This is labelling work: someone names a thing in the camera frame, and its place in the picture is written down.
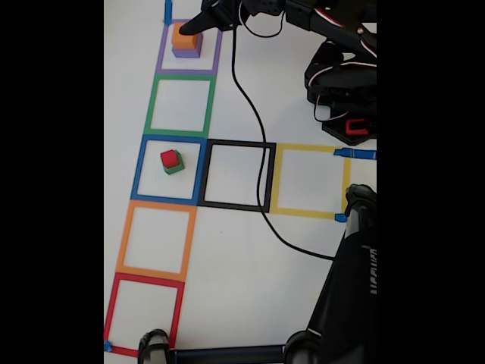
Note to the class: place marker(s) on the orange block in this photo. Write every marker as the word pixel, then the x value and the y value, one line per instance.
pixel 185 41

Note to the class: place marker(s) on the purple block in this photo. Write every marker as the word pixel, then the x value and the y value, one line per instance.
pixel 187 54

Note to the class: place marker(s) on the small red cube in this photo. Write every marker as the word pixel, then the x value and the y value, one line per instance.
pixel 168 158

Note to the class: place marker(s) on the green block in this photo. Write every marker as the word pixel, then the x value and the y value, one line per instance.
pixel 176 168

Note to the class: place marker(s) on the blue tape strip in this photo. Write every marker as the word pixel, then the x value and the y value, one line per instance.
pixel 168 9
pixel 360 154

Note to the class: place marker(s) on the small blue tape piece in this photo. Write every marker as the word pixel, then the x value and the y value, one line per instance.
pixel 108 346
pixel 340 217

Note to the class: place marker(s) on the purple square frame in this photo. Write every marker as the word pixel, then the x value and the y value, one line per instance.
pixel 187 72

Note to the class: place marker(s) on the green square frame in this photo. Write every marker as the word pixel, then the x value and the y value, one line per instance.
pixel 178 77

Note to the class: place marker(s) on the black square frame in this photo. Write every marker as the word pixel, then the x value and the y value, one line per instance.
pixel 238 143

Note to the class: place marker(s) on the blue square frame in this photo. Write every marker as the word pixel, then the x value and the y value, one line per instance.
pixel 137 170

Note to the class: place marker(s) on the yellow square frame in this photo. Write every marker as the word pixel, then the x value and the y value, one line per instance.
pixel 307 148

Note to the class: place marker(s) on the orange square frame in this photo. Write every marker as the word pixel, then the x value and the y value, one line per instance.
pixel 159 206

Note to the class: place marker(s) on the red square frame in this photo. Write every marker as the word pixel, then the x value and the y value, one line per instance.
pixel 148 281

